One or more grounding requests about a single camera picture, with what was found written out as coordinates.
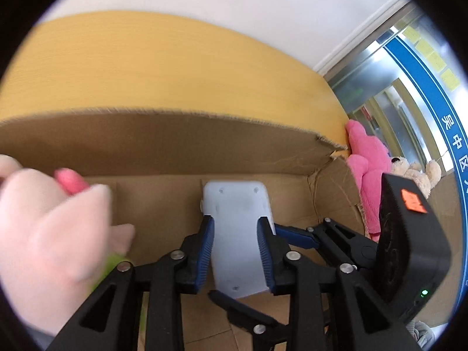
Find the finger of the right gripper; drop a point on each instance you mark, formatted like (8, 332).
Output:
(334, 242)
(266, 331)

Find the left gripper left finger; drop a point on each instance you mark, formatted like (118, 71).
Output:
(110, 317)

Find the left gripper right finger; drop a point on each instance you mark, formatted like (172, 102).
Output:
(331, 307)

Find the pastel plush toy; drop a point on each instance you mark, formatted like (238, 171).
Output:
(57, 237)

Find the white plastic device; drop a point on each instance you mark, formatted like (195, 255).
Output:
(236, 207)

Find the beige teddy bear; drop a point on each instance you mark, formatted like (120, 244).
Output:
(426, 179)

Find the pink plush toy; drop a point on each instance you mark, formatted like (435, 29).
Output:
(368, 161)

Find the brown cardboard box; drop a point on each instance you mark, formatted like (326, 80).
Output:
(157, 164)

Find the glass door blue banner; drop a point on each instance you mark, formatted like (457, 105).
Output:
(403, 82)

